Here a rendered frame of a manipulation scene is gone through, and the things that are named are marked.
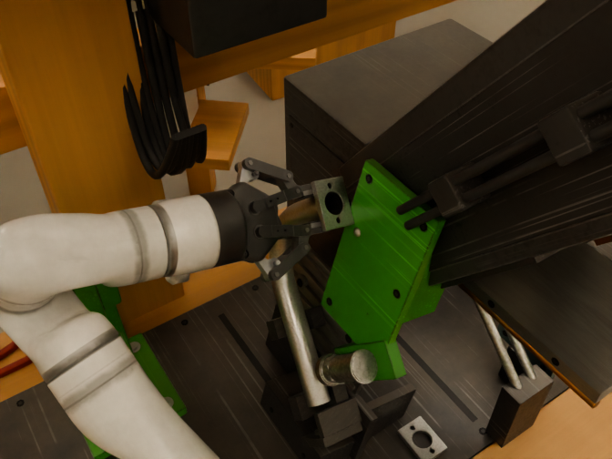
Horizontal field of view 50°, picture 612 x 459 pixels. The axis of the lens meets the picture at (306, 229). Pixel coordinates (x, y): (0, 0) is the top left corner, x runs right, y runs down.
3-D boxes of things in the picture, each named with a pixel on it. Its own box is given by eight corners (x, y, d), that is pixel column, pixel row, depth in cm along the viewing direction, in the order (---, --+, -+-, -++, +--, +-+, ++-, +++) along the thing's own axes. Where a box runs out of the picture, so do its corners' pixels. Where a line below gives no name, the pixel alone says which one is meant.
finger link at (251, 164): (244, 165, 68) (290, 188, 70) (249, 149, 68) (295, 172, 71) (232, 170, 70) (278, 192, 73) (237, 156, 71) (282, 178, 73)
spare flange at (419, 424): (396, 433, 88) (397, 430, 87) (419, 418, 89) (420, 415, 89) (423, 466, 84) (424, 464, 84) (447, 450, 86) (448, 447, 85)
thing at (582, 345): (685, 340, 74) (697, 323, 72) (590, 411, 68) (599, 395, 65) (448, 159, 97) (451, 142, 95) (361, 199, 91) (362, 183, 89)
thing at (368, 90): (494, 246, 112) (544, 69, 88) (350, 326, 100) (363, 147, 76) (423, 188, 123) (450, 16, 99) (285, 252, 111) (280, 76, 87)
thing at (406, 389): (402, 439, 90) (423, 395, 85) (351, 466, 85) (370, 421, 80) (312, 331, 103) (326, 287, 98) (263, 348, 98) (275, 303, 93)
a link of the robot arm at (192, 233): (164, 200, 72) (108, 209, 68) (207, 179, 63) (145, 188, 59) (183, 281, 72) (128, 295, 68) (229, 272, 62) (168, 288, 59)
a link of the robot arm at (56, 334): (-46, 272, 58) (43, 402, 58) (-39, 240, 51) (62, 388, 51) (27, 235, 62) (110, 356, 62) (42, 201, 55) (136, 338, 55)
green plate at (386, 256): (428, 348, 80) (494, 207, 67) (376, 370, 75) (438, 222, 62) (369, 287, 86) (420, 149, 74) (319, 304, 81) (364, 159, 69)
